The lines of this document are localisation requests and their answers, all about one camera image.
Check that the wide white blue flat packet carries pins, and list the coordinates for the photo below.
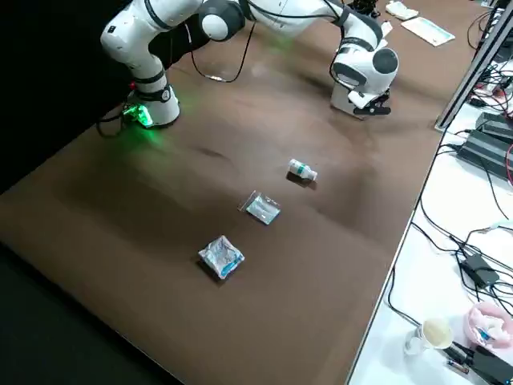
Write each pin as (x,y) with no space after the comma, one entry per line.
(385,32)

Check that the black power adapter brick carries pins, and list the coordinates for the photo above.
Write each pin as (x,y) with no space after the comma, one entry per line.
(479,268)

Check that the crumpled white gauze packet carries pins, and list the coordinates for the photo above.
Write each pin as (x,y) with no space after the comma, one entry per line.
(220,256)

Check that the clear teal bandage packet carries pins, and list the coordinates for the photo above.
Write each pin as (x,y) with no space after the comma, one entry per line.
(262,209)

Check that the white side desk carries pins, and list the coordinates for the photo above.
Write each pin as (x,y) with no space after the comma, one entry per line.
(425,280)

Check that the black marker pen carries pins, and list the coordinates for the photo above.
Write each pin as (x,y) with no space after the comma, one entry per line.
(459,352)

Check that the black flat device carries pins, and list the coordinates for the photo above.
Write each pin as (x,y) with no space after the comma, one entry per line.
(491,365)

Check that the long white blue flat packet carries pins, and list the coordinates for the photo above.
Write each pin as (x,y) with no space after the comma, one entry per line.
(431,31)

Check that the white disinfectant bottle teal label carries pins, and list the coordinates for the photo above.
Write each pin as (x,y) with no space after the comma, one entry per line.
(300,168)

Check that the white plastic hinged box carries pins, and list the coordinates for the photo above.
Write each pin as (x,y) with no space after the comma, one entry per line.
(401,10)

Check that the white paper cup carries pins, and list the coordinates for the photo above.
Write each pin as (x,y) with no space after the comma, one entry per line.
(435,335)

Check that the aluminium first-aid case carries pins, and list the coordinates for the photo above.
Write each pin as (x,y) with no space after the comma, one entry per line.
(340,100)

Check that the pink bowl with tissues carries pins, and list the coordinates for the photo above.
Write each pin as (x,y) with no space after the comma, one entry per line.
(491,325)

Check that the large black power supply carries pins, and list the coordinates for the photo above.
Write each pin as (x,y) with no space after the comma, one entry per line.
(485,154)

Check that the small black power supply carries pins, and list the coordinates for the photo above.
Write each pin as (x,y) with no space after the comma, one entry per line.
(495,122)

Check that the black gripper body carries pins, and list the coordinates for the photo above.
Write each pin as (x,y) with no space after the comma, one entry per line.
(383,97)
(364,7)

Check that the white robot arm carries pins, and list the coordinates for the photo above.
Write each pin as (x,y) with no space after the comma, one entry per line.
(132,40)

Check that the aluminium frame post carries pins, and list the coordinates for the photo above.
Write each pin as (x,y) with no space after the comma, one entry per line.
(473,68)

